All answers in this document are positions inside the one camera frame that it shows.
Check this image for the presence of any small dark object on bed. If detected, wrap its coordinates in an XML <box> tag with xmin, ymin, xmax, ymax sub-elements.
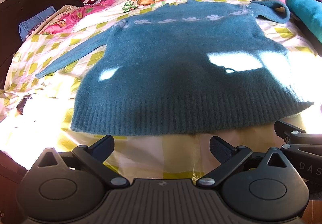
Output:
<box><xmin>16</xmin><ymin>94</ymin><xmax>32</xmax><ymax>115</ymax></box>

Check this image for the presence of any teal knitted sweater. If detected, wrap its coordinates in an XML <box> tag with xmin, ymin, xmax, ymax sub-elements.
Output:
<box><xmin>37</xmin><ymin>0</ymin><xmax>313</xmax><ymax>136</ymax></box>

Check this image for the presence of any dark wooden headboard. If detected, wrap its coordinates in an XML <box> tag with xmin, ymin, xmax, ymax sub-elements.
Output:
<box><xmin>1</xmin><ymin>0</ymin><xmax>84</xmax><ymax>89</ymax></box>

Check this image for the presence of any blue pillow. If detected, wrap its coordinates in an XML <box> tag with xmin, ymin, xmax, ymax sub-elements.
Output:
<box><xmin>18</xmin><ymin>6</ymin><xmax>56</xmax><ymax>42</ymax></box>

